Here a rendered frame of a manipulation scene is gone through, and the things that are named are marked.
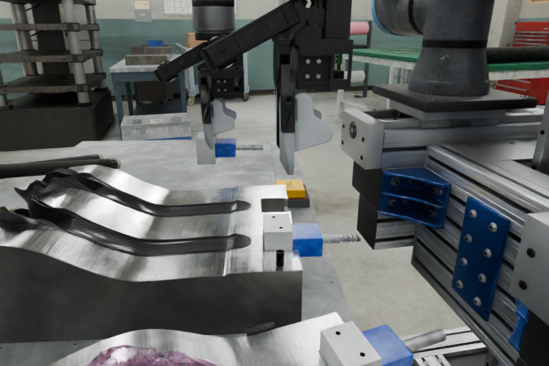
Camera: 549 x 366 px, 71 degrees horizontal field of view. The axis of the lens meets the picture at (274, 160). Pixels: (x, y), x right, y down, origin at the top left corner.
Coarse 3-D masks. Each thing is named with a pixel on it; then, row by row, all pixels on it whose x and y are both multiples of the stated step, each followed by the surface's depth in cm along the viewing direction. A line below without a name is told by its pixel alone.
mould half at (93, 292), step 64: (64, 192) 55; (128, 192) 62; (192, 192) 68; (256, 192) 66; (0, 256) 42; (64, 256) 43; (128, 256) 48; (192, 256) 48; (256, 256) 48; (0, 320) 45; (64, 320) 45; (128, 320) 46; (192, 320) 46; (256, 320) 47
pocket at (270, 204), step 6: (270, 198) 64; (276, 198) 64; (282, 198) 64; (264, 204) 64; (270, 204) 64; (276, 204) 64; (282, 204) 64; (264, 210) 65; (270, 210) 65; (276, 210) 65; (282, 210) 65
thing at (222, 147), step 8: (200, 136) 74; (200, 144) 74; (216, 144) 74; (224, 144) 74; (232, 144) 75; (200, 152) 74; (208, 152) 74; (216, 152) 75; (224, 152) 75; (232, 152) 75; (200, 160) 75; (208, 160) 75
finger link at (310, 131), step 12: (300, 96) 42; (300, 108) 42; (312, 108) 42; (300, 120) 42; (312, 120) 42; (288, 132) 42; (300, 132) 42; (312, 132) 42; (324, 132) 42; (288, 144) 42; (300, 144) 42; (312, 144) 43; (288, 156) 42; (288, 168) 43
